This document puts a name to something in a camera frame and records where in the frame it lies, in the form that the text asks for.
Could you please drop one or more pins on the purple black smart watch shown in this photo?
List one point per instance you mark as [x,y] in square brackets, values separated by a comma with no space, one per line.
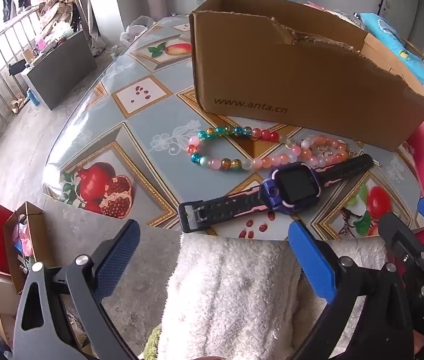
[294,185]

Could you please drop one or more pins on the fruit print tablecloth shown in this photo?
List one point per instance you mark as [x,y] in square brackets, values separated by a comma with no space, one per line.
[167,120]

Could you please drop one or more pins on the brown cardboard box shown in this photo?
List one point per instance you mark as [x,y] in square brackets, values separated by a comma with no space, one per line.
[272,82]

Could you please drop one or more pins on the white fluffy towel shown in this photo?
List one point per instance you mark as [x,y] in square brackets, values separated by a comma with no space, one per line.
[227,288]

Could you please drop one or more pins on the open cardboard box with clutter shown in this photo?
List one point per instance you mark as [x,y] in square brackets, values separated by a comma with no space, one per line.
[34,225]

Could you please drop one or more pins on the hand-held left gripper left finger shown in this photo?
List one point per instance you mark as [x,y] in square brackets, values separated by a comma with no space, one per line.
[118,258]

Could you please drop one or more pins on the grey cabinet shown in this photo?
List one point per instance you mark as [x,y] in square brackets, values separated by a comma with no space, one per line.
[62,71]

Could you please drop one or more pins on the pile of clothes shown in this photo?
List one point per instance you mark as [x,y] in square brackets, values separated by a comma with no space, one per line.
[56,13]

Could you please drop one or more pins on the light blue pillow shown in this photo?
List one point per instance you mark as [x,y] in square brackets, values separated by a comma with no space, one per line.
[392,33]

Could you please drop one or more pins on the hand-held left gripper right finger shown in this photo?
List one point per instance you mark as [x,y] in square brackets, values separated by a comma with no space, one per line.
[311,262]

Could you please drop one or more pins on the small blue bottle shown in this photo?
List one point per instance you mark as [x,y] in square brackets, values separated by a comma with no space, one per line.
[33,98]

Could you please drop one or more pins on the white plastic bag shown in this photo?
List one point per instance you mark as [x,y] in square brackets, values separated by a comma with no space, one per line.
[137,28]

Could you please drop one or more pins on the grey curtain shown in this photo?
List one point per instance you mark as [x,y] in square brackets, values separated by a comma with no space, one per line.
[86,3]

